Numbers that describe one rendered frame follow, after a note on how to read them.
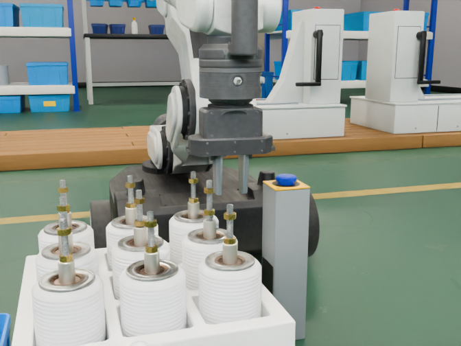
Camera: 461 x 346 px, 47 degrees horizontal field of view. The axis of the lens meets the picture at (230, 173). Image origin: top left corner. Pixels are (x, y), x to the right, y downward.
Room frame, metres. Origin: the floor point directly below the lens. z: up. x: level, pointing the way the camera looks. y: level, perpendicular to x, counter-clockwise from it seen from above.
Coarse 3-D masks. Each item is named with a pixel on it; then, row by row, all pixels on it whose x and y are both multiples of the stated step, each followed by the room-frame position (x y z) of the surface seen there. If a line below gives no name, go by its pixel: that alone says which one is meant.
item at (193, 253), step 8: (184, 240) 0.86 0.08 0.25; (184, 248) 0.85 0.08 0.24; (192, 248) 0.84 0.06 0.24; (200, 248) 0.83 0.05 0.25; (208, 248) 0.83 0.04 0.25; (216, 248) 0.83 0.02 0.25; (184, 256) 0.85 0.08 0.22; (192, 256) 0.84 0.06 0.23; (200, 256) 0.83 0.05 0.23; (184, 264) 0.85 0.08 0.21; (192, 264) 0.84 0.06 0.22; (192, 272) 0.84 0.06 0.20; (192, 280) 0.84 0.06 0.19; (192, 288) 0.84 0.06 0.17
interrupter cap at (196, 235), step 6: (216, 228) 0.91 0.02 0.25; (192, 234) 0.88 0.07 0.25; (198, 234) 0.88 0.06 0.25; (216, 234) 0.89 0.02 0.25; (222, 234) 0.88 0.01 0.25; (192, 240) 0.85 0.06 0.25; (198, 240) 0.84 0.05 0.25; (204, 240) 0.85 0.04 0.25; (210, 240) 0.85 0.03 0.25; (216, 240) 0.85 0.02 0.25; (222, 240) 0.84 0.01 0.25
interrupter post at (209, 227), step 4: (204, 220) 0.87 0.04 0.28; (212, 220) 0.87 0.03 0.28; (204, 224) 0.87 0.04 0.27; (208, 224) 0.86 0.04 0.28; (212, 224) 0.86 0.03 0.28; (204, 228) 0.87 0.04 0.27; (208, 228) 0.86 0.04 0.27; (212, 228) 0.86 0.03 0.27; (204, 232) 0.87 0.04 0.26; (208, 232) 0.86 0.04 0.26; (212, 232) 0.86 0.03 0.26; (204, 236) 0.87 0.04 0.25; (208, 236) 0.86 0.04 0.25; (212, 236) 0.86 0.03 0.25
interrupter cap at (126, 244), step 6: (120, 240) 0.84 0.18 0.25; (126, 240) 0.85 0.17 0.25; (132, 240) 0.85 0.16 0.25; (156, 240) 0.85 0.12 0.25; (162, 240) 0.84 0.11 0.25; (120, 246) 0.82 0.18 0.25; (126, 246) 0.82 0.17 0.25; (132, 246) 0.82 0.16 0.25; (138, 246) 0.83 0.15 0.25; (144, 246) 0.82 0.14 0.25
